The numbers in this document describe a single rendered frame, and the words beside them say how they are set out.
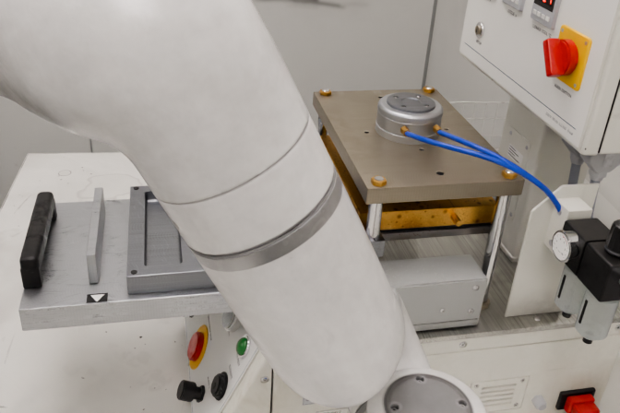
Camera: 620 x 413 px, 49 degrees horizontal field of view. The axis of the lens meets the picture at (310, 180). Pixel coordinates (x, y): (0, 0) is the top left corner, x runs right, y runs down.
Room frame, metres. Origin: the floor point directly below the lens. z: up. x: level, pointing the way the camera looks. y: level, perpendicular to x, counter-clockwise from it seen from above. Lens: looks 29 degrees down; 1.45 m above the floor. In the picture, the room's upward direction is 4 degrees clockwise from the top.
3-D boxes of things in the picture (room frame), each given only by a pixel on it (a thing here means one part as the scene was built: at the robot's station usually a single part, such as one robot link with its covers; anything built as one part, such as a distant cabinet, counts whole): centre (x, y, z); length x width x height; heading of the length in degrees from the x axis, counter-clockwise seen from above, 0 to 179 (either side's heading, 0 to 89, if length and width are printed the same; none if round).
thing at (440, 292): (0.61, -0.07, 0.96); 0.26 x 0.05 x 0.07; 104
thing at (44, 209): (0.66, 0.32, 0.99); 0.15 x 0.02 x 0.04; 14
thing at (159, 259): (0.70, 0.14, 0.98); 0.20 x 0.17 x 0.03; 14
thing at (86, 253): (0.69, 0.18, 0.97); 0.30 x 0.22 x 0.08; 104
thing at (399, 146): (0.75, -0.15, 1.08); 0.31 x 0.24 x 0.13; 14
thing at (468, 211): (0.75, -0.12, 1.07); 0.22 x 0.17 x 0.10; 14
